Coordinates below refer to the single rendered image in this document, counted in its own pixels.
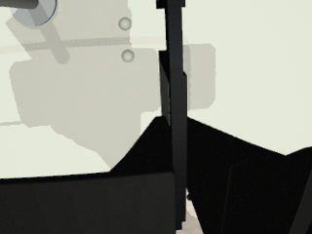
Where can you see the black glasses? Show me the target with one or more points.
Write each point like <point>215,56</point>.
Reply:
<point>173,88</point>

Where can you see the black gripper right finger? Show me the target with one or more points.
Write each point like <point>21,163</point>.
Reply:
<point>241,188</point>

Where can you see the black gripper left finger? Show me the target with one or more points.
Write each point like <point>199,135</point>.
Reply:
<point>137,197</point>

